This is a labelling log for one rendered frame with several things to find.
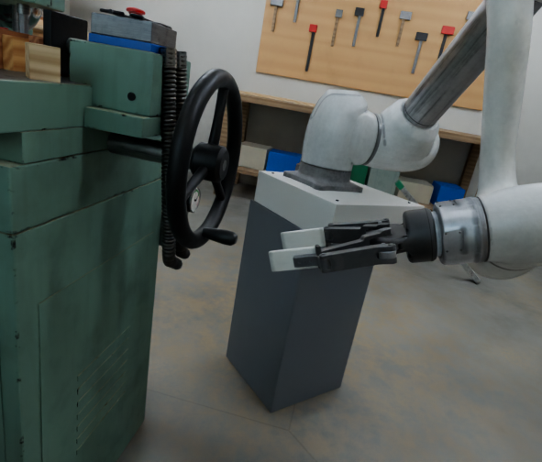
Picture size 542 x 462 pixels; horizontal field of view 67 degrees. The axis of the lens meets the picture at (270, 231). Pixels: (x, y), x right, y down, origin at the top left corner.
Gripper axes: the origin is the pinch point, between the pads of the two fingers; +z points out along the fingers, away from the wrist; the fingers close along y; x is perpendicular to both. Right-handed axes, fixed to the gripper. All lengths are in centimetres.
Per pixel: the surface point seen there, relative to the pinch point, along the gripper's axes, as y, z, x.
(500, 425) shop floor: -69, -45, 93
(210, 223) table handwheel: -8.8, 16.0, -3.6
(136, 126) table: 2.4, 19.2, -22.0
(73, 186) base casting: 4.5, 30.7, -15.1
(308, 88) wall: -334, 33, -42
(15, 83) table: 15.2, 25.6, -28.5
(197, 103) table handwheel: 4.7, 8.2, -23.1
